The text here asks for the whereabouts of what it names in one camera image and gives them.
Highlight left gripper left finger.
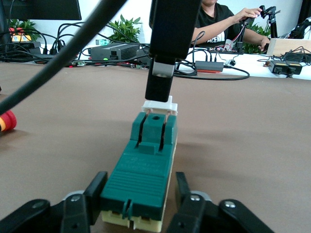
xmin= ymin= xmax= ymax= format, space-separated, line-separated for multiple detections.
xmin=0 ymin=171 xmax=109 ymax=233

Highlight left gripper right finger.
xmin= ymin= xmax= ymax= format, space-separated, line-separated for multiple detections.
xmin=165 ymin=171 xmax=275 ymax=233

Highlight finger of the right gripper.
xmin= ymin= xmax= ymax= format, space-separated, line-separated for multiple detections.
xmin=145 ymin=0 xmax=202 ymax=102

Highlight person's raised hand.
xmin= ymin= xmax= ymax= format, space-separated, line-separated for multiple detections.
xmin=242 ymin=7 xmax=262 ymax=19

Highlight person's lowered hand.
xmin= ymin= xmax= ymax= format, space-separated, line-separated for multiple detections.
xmin=259 ymin=36 xmax=271 ymax=53

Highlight person in black shirt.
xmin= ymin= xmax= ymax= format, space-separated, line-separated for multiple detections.
xmin=191 ymin=0 xmax=271 ymax=54

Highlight black power supply box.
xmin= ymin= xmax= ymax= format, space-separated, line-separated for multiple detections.
xmin=136 ymin=47 xmax=153 ymax=69

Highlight green potted plant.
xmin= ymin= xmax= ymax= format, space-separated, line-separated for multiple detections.
xmin=108 ymin=14 xmax=143 ymax=45
xmin=242 ymin=18 xmax=272 ymax=54
xmin=8 ymin=18 xmax=41 ymax=42

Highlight grey usb hub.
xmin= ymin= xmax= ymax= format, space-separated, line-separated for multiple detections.
xmin=195 ymin=60 xmax=225 ymax=73

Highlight black ribbed power supply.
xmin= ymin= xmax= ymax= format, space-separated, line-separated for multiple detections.
xmin=87 ymin=43 xmax=141 ymax=61

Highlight black teleoperation stand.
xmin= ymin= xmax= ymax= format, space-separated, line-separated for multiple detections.
xmin=259 ymin=4 xmax=280 ymax=39

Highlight red mushroom button orange block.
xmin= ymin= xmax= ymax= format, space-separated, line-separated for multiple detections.
xmin=0 ymin=110 xmax=17 ymax=138

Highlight black adapter yellow label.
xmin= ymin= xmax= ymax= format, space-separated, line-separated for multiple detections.
xmin=285 ymin=60 xmax=304 ymax=76
xmin=269 ymin=60 xmax=287 ymax=75

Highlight light wooden box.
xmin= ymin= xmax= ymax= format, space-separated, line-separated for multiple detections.
xmin=266 ymin=38 xmax=311 ymax=58

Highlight black computer monitor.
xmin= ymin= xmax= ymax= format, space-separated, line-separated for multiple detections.
xmin=0 ymin=0 xmax=83 ymax=21

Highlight orange yellow box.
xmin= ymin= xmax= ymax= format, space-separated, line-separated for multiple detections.
xmin=9 ymin=28 xmax=32 ymax=42

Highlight black usb hub cable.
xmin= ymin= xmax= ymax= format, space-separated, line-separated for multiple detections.
xmin=173 ymin=65 xmax=251 ymax=81

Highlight thick black camera cable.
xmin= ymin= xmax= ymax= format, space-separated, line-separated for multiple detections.
xmin=0 ymin=0 xmax=128 ymax=117

